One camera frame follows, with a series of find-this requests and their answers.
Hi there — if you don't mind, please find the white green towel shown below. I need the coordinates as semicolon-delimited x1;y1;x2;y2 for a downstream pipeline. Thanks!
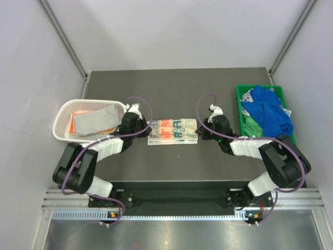
72;105;122;136

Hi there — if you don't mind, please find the cream patterned towel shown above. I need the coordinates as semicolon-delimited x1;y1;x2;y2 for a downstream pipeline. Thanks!
148;118;198;146

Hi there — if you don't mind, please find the pink patterned towel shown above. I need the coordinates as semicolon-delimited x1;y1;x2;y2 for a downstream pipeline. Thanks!
72;109;123;133

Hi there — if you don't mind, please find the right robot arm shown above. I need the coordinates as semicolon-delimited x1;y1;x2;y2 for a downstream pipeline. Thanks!
196;104;311;210

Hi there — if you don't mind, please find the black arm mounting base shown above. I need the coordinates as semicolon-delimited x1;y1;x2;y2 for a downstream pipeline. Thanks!
88;181;276;217

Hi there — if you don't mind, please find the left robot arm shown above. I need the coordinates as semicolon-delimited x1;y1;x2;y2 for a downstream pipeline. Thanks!
52;104;151;207

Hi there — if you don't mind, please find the green cloth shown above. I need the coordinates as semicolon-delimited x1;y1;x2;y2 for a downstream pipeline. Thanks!
243;116;263;138

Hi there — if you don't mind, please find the green plastic bin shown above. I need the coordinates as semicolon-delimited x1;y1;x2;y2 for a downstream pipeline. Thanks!
235;83;298;143

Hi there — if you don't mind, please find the blue patterned towel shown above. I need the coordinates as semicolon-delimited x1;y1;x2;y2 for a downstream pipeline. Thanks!
241;84;294;138

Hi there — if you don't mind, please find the white perforated plastic basket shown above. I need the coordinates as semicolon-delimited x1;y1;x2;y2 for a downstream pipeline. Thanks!
53;99;126;143

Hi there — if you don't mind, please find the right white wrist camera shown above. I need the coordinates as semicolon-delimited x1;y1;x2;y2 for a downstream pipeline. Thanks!
208;104;223;123

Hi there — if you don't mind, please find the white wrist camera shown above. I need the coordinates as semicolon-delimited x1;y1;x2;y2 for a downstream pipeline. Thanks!
208;104;223;123
124;103;143;119

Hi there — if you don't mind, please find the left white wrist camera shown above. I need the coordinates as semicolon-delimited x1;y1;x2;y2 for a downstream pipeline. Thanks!
124;103;143;119

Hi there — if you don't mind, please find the grey slotted cable duct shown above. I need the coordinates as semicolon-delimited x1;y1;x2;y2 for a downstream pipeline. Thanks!
52;210;259;221

